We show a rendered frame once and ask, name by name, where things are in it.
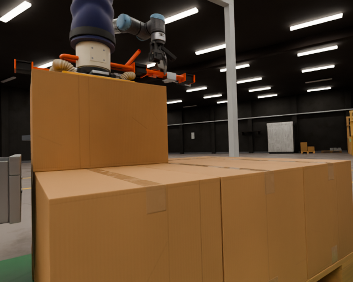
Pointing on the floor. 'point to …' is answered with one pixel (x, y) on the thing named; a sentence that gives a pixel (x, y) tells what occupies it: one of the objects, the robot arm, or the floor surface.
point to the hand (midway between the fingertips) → (162, 75)
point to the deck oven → (281, 137)
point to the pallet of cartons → (306, 148)
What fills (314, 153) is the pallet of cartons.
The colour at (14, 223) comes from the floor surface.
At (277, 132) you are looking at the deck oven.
